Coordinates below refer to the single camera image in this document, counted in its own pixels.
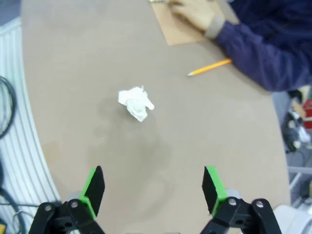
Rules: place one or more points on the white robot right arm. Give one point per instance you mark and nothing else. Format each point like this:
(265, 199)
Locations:
(297, 221)

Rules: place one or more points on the person's left hand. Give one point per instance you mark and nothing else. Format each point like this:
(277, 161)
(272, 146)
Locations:
(195, 13)

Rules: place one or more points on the white paper ball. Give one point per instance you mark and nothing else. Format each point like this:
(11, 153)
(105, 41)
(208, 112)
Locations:
(136, 104)

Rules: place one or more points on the yellow pencil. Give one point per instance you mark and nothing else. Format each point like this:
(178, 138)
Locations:
(209, 67)

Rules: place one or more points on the brown spiral notebook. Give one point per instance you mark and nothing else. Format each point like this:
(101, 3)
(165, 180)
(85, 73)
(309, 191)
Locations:
(180, 33)

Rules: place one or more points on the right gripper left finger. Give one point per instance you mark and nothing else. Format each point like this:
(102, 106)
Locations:
(93, 192)

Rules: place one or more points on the person in navy jacket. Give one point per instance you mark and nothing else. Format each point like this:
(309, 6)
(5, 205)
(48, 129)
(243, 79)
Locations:
(280, 14)

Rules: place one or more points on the grey ribbed aluminium frame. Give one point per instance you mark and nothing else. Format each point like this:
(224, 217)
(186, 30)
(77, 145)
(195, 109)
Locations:
(19, 146)

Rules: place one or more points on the person's left forearm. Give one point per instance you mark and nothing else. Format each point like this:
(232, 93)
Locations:
(256, 56)

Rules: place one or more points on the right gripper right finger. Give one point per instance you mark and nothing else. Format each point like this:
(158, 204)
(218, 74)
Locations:
(214, 192)

